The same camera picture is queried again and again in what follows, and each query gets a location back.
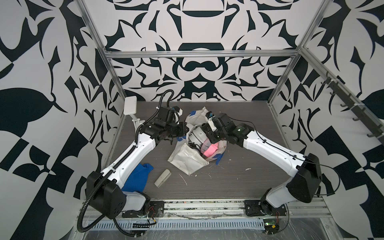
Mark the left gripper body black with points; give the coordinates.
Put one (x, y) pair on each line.
(176, 131)

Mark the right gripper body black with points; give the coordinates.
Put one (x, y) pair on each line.
(214, 136)

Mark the pink alarm clock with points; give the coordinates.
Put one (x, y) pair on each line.
(208, 149)

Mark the white canvas bag blue handles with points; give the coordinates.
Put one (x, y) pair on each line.
(187, 156)

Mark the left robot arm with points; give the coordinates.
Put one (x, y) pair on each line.
(105, 190)

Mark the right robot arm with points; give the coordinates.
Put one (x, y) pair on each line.
(304, 171)

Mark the white alarm clock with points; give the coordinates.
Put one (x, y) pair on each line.
(197, 136)

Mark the beige rectangular block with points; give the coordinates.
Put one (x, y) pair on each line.
(162, 178)

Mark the blue cloth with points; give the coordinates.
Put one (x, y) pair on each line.
(137, 180)

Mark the small green circuit board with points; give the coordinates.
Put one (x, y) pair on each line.
(271, 226)

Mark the black hook rack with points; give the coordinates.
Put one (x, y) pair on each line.
(360, 110)

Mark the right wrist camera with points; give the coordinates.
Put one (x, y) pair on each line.
(210, 120)

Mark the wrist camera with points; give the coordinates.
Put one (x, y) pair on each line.
(178, 112)
(210, 120)

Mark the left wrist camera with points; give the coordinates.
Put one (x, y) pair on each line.
(178, 112)

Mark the white box on bracket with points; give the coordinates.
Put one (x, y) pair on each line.
(130, 106)

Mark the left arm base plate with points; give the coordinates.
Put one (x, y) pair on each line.
(151, 209)

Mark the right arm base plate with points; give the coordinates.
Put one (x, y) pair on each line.
(258, 208)

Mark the white slotted cable duct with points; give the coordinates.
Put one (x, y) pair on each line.
(184, 224)

